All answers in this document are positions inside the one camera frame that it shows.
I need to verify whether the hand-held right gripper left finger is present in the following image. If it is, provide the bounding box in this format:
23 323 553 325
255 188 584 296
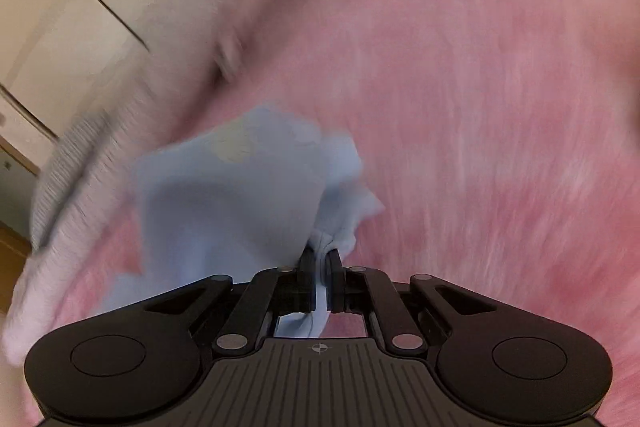
146 251 317 355

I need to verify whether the pink floral blanket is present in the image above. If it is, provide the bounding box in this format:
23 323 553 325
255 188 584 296
15 0 640 427

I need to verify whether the cream cabinet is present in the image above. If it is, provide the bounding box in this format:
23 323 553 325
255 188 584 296
0 0 216 172

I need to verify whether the light blue garment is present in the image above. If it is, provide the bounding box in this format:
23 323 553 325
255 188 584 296
102 104 386 340

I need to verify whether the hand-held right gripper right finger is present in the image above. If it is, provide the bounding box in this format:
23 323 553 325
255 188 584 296
326 249 496 353

